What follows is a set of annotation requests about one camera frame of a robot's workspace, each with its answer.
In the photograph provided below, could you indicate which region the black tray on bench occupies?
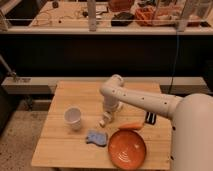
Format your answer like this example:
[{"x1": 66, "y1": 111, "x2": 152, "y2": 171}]
[{"x1": 111, "y1": 12, "x2": 134, "y2": 26}]

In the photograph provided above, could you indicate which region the white bottle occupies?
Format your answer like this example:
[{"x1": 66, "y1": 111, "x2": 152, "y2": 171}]
[{"x1": 99, "y1": 102, "x2": 123, "y2": 128}]

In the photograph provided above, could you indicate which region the metal clamp stand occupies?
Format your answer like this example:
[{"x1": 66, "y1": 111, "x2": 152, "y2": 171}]
[{"x1": 0, "y1": 54, "x2": 32, "y2": 84}]

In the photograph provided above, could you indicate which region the white paper cup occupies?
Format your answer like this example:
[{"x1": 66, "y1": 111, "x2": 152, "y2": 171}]
[{"x1": 64, "y1": 107, "x2": 82, "y2": 131}]

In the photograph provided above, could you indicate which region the orange crate on bench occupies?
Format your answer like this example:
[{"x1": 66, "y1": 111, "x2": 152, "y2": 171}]
[{"x1": 134, "y1": 6, "x2": 203, "y2": 28}]

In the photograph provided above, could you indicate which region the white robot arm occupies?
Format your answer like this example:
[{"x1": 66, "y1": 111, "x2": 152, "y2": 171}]
[{"x1": 99, "y1": 74, "x2": 213, "y2": 171}]

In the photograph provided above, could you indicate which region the black rectangular block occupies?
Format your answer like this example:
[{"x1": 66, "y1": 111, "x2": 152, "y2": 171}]
[{"x1": 145, "y1": 112, "x2": 157, "y2": 125}]

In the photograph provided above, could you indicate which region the orange ceramic bowl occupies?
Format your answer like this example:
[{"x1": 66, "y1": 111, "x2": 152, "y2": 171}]
[{"x1": 108, "y1": 130, "x2": 146, "y2": 171}]

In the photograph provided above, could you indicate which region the orange carrot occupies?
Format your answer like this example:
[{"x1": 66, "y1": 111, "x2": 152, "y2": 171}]
[{"x1": 119, "y1": 122, "x2": 144, "y2": 130}]

